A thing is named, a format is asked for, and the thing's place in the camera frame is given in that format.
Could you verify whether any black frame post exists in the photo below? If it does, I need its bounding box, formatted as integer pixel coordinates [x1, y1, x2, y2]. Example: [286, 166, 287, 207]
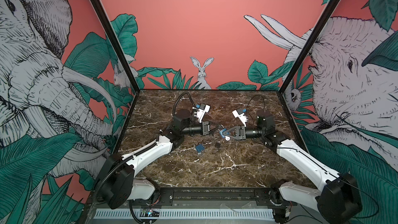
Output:
[278, 0, 340, 94]
[90, 0, 141, 94]

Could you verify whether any small green circuit board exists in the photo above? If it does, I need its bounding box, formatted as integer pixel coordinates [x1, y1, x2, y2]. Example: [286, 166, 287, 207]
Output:
[140, 208, 160, 218]

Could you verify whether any left black frame post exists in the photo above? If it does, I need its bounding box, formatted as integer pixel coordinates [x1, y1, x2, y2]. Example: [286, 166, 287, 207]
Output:
[90, 0, 141, 94]

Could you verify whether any white ventilated cable duct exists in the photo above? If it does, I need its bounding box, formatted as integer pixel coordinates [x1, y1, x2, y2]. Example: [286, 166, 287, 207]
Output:
[94, 208, 274, 220]

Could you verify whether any right black frame post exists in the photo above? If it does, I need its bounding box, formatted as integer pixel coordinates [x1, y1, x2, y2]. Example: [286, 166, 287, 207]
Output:
[278, 0, 340, 94]

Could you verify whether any blue padlock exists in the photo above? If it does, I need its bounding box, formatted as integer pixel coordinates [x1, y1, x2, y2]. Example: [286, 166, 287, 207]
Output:
[195, 144, 205, 154]
[219, 128, 230, 141]

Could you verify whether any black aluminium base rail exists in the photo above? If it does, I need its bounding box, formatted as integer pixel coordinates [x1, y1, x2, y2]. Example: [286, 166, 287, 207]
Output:
[132, 187, 297, 208]

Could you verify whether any blue padlock front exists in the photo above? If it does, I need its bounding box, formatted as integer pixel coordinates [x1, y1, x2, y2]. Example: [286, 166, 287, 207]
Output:
[219, 128, 230, 141]

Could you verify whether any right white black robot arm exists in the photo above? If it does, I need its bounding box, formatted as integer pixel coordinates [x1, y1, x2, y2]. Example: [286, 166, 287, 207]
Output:
[220, 109, 365, 224]

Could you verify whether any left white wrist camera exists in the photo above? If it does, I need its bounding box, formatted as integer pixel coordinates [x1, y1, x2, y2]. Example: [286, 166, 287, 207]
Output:
[194, 103, 210, 123]

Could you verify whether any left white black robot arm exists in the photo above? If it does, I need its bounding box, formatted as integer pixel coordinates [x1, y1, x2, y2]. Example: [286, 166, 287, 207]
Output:
[92, 104, 212, 209]

